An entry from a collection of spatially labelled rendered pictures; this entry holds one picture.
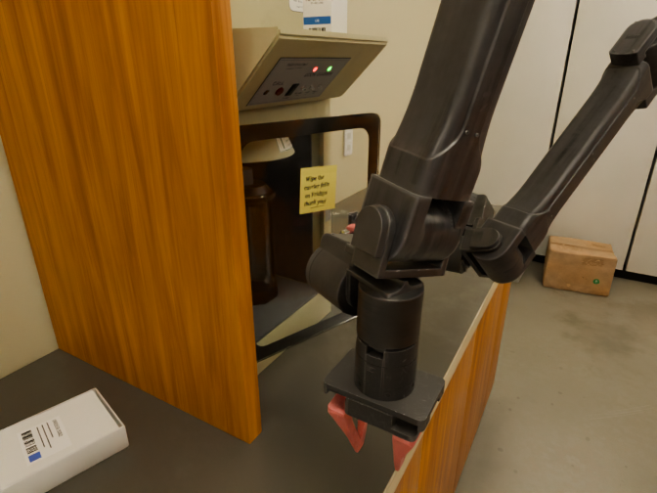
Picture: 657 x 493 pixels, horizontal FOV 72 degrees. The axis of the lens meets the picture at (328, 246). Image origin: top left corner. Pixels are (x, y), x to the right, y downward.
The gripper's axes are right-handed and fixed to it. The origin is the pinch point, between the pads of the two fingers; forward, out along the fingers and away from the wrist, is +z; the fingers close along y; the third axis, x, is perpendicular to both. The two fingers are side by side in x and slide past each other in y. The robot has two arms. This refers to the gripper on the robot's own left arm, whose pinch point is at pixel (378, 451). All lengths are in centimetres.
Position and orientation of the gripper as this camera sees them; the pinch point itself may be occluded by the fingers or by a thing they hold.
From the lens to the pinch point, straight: 51.7
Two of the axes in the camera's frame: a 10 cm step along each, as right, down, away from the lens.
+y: -8.6, -2.0, 4.6
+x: -5.0, 3.4, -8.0
